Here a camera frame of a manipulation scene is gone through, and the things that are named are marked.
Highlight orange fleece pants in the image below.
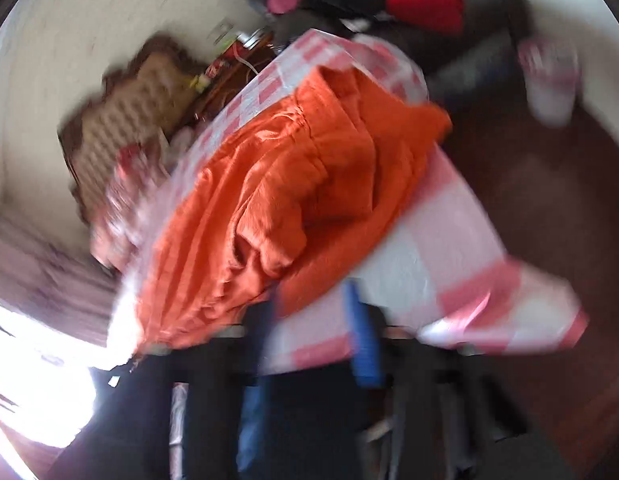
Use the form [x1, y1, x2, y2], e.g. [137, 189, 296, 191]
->
[136, 66, 451, 351]

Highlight pink checkered plastic sheet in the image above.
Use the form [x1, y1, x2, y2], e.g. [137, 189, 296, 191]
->
[106, 29, 587, 364]

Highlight striped pink curtain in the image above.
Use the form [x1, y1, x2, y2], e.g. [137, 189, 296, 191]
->
[0, 209, 118, 347]

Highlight floral red pillow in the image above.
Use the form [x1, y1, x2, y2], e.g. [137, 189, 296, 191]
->
[90, 136, 168, 273]

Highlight black leather armchair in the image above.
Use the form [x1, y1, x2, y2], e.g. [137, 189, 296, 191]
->
[246, 0, 531, 110]

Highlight wooden nightstand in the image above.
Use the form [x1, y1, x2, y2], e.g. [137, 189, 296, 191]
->
[182, 29, 277, 127]

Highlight tufted brown headboard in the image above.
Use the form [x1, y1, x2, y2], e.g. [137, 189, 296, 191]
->
[58, 34, 206, 224]

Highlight red cushion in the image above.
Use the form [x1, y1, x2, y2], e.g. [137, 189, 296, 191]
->
[385, 0, 465, 36]

